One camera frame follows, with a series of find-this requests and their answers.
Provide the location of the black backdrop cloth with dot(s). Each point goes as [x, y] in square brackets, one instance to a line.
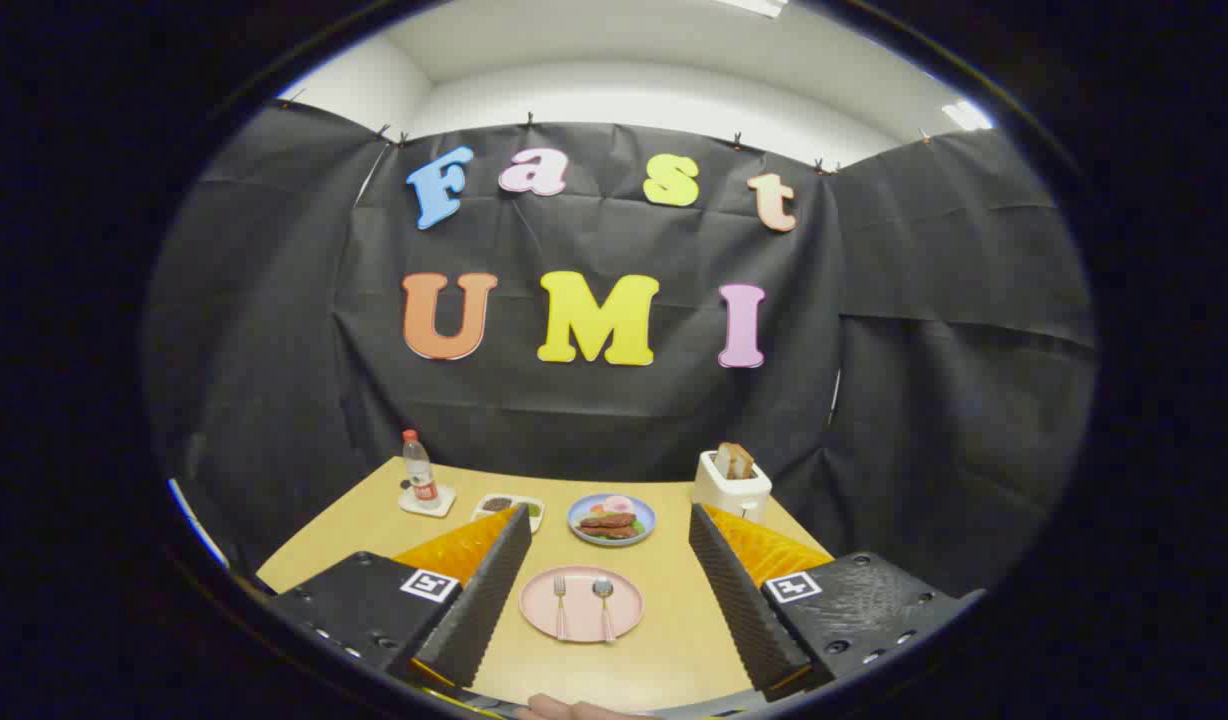
[574, 420]

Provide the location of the small white square coaster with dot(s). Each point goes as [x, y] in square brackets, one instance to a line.
[446, 501]

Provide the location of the brown sausage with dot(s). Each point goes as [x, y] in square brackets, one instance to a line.
[607, 520]
[611, 532]

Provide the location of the white toaster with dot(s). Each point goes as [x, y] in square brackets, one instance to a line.
[724, 492]

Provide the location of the ceiling light panel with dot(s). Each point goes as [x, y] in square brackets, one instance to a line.
[754, 6]
[966, 115]

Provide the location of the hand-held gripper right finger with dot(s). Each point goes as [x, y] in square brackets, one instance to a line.
[739, 600]

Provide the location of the pink ham slice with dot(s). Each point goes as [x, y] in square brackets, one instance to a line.
[618, 504]

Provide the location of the brown toast slice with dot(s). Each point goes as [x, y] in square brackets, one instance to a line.
[726, 463]
[745, 461]

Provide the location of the white divided condiment dish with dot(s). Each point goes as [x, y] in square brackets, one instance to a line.
[494, 503]

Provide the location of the pink plate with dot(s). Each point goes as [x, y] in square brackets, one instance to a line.
[581, 602]

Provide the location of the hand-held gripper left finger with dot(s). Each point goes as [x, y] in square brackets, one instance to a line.
[484, 600]

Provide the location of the blue plate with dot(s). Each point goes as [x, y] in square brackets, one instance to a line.
[574, 521]

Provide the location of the clear bottle with red label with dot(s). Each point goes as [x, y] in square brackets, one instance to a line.
[420, 475]

